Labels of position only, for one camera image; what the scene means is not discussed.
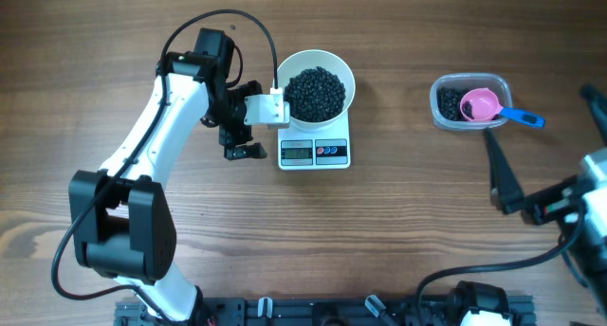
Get clear plastic container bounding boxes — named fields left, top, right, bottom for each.
left=430, top=73, right=513, bottom=132

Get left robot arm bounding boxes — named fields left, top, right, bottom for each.
left=51, top=28, right=267, bottom=325

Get pink scoop with blue handle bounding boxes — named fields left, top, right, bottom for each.
left=460, top=88, right=545, bottom=128

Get white digital kitchen scale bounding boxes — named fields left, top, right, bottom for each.
left=278, top=113, right=351, bottom=171

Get left arm white wrist camera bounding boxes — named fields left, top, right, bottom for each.
left=244, top=87, right=290, bottom=129

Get right arm white wrist camera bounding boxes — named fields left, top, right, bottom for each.
left=569, top=148, right=606, bottom=259

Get arm white wrist camera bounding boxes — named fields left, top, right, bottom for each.
left=569, top=148, right=606, bottom=259
left=244, top=87, right=290, bottom=129

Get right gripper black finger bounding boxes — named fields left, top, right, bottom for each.
left=580, top=84, right=607, bottom=144
left=483, top=129, right=524, bottom=215

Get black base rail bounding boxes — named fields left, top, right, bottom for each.
left=113, top=295, right=537, bottom=326

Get white bowl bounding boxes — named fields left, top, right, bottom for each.
left=277, top=49, right=357, bottom=129

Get black beans in bowl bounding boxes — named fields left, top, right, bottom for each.
left=285, top=66, right=346, bottom=123

